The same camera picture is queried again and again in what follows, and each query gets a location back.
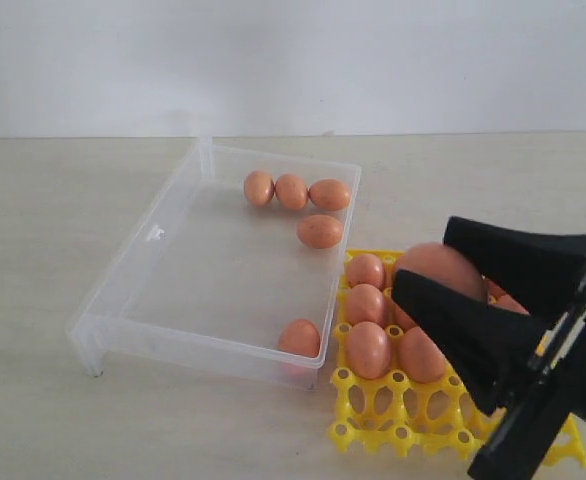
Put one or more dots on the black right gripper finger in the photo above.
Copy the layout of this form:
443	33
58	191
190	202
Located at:
542	272
489	347

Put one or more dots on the brown egg column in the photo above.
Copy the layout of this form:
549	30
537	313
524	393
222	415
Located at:
446	266
506	302
320	231

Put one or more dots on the brown egg second row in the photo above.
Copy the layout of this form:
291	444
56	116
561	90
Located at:
258	188

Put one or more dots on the yellow plastic egg tray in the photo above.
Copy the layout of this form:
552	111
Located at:
395	409

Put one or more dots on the brown egg front right corner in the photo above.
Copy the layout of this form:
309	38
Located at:
300	337

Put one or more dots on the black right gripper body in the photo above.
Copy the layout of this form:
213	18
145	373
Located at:
520	442

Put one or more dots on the clear plastic bin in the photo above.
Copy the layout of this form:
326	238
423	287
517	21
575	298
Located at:
207	281

